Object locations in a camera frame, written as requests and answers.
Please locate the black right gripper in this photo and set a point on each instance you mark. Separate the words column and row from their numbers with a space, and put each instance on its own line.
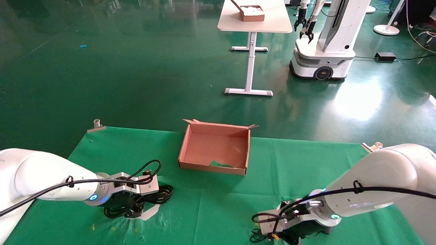
column 306, row 231

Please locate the small brown cardboard box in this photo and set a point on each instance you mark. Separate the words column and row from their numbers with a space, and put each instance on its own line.
column 252, row 17

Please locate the large green table cloth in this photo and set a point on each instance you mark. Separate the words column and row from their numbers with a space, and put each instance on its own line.
column 211, row 211

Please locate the black cabinet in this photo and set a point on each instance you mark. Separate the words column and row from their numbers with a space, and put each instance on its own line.
column 422, row 10

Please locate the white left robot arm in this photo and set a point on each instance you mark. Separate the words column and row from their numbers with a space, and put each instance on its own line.
column 44, row 177

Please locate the black power brick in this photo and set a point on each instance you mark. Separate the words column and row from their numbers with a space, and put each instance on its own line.
column 385, row 56

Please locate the white packing pieces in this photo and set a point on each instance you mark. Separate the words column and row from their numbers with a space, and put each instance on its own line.
column 253, row 10

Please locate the open brown cardboard box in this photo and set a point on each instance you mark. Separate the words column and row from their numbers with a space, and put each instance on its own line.
column 214, row 146

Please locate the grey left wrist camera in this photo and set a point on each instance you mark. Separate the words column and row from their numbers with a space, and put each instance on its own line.
column 148, row 188

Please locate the white wheeled idle robot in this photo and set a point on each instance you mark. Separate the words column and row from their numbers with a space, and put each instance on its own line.
column 335, row 34

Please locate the silver metal binder clip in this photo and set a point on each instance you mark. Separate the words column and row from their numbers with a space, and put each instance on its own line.
column 97, row 125
column 373, row 147

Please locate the white standing fan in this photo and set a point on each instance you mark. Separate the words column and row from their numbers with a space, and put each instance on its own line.
column 386, row 30

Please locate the white idle robot arm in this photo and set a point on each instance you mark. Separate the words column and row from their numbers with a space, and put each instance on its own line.
column 317, row 8
column 303, row 6

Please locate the white round floor base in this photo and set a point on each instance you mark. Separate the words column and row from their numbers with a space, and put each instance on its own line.
column 370, row 9

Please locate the black idle robot gripper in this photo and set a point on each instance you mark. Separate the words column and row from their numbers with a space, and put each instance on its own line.
column 309, row 30
column 300, row 22

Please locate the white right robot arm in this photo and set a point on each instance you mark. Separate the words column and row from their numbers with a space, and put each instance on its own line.
column 385, row 170

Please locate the white pedestal table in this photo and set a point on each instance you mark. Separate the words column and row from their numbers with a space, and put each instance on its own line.
column 269, row 20

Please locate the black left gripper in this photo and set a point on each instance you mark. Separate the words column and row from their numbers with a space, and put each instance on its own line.
column 122, row 200

